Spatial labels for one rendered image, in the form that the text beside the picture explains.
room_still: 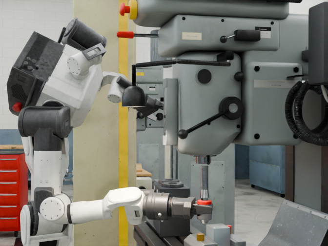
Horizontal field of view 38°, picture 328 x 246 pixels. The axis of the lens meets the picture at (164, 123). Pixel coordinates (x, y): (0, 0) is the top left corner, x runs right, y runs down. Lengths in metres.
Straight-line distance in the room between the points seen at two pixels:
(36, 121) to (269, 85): 0.75
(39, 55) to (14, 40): 8.87
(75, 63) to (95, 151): 1.63
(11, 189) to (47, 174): 4.40
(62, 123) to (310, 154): 0.83
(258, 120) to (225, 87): 0.14
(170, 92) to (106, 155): 1.77
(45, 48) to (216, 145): 0.71
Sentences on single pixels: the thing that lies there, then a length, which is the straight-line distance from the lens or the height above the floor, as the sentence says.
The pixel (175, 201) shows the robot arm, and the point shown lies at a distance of 1.53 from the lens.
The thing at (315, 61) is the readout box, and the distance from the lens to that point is 1.32.
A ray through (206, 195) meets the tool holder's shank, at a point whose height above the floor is 1.18.
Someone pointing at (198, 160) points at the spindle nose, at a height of 1.29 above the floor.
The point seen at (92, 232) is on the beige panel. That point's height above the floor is 0.67.
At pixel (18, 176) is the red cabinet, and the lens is 5.97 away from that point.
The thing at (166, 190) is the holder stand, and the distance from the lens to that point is 1.86.
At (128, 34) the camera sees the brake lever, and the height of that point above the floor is 1.70.
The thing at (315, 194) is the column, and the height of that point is 1.18.
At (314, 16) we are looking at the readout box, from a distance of 1.35.
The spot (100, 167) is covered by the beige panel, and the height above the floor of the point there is 1.10.
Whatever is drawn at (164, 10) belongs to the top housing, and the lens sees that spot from 1.41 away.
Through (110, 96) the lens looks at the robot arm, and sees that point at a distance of 2.07.
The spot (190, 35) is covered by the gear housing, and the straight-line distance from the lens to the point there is 1.42.
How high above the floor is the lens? 1.42
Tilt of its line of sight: 1 degrees down
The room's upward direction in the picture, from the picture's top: straight up
